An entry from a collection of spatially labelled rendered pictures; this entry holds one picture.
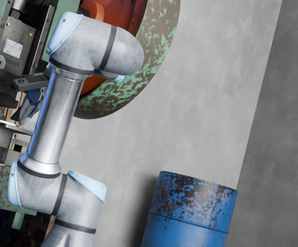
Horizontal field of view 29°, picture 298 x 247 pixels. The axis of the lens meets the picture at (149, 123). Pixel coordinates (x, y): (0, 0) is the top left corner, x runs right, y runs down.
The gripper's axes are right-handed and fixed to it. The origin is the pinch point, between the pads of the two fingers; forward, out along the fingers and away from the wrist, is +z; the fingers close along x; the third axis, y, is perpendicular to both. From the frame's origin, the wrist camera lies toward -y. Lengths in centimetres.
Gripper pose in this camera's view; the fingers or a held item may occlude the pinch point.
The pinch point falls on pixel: (20, 121)
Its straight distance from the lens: 201.0
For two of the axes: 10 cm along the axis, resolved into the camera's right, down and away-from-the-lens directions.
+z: -5.4, 8.2, 1.7
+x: -5.5, -5.0, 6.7
